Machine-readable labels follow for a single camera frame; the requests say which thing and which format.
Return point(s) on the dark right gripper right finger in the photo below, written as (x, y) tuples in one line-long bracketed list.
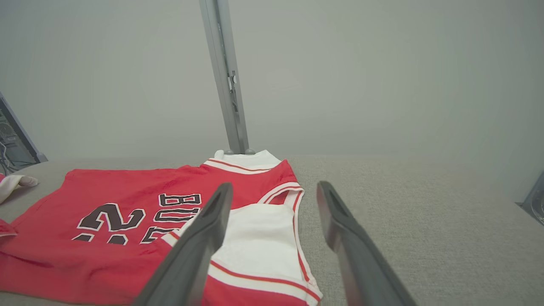
[(361, 267)]

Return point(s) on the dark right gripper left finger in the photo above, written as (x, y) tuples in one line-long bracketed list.
[(191, 263)]

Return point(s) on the red white basketball jersey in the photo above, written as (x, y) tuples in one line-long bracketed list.
[(127, 182)]

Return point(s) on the red shorts with white trim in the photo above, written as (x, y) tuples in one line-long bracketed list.
[(12, 185)]

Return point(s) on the grey framed appliance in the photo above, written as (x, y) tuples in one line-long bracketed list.
[(536, 202)]

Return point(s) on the dark equipment rack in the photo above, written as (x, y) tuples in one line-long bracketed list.
[(12, 144)]

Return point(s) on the grey metal post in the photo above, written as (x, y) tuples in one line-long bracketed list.
[(225, 85)]

